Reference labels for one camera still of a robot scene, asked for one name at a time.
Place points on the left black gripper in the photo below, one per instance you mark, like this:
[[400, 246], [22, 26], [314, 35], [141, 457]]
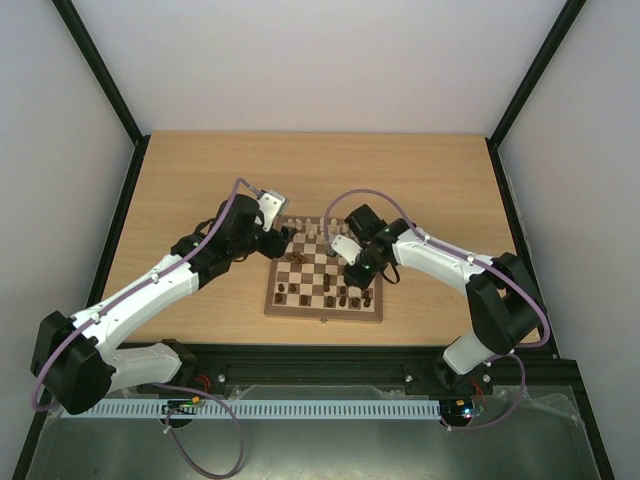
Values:
[[279, 241]]

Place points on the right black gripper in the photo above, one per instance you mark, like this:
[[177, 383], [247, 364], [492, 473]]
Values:
[[356, 272]]

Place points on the wooden chess board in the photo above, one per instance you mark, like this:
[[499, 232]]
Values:
[[321, 291]]

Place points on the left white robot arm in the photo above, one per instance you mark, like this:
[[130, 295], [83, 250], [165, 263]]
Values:
[[79, 359]]

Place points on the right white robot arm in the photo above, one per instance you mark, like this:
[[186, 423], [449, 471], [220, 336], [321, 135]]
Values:
[[504, 304]]

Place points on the dark knight chess piece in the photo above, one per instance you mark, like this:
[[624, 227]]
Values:
[[296, 257]]

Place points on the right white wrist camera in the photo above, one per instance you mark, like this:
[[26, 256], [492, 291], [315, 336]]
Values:
[[349, 250]]

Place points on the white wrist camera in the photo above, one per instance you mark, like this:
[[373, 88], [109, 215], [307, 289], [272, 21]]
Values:
[[349, 250], [271, 204]]

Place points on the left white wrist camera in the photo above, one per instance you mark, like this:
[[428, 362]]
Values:
[[271, 204]]

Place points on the black aluminium frame rail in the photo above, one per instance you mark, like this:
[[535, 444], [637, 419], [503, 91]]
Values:
[[420, 370]]

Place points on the white slotted cable duct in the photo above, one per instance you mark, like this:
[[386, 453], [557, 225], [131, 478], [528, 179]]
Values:
[[268, 409]]

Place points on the left black frame post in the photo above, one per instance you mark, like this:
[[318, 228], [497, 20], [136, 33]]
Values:
[[80, 34]]

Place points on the black frame post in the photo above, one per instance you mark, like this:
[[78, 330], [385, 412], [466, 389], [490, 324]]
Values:
[[545, 54], [80, 34]]

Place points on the right black frame post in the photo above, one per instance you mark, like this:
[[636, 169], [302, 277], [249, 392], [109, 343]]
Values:
[[545, 54]]

